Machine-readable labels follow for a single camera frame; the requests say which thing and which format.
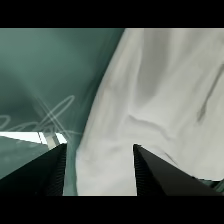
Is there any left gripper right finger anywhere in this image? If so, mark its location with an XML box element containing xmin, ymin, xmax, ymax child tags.
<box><xmin>132</xmin><ymin>143</ymin><xmax>222</xmax><ymax>197</ymax></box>

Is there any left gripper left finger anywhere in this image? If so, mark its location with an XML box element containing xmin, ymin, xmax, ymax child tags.
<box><xmin>0</xmin><ymin>143</ymin><xmax>68</xmax><ymax>197</ymax></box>

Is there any white shirt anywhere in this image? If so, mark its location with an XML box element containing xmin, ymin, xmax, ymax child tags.
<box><xmin>75</xmin><ymin>28</ymin><xmax>224</xmax><ymax>197</ymax></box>

